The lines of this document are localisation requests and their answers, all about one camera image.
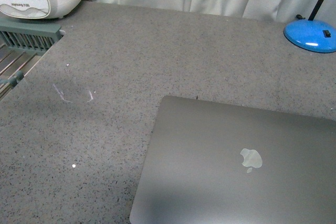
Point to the grey laptop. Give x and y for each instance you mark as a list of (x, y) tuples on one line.
[(211, 162)]

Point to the grey-green dish rack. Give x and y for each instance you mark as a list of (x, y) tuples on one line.
[(23, 43)]

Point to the blue desk lamp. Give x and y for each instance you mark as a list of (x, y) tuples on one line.
[(311, 34)]

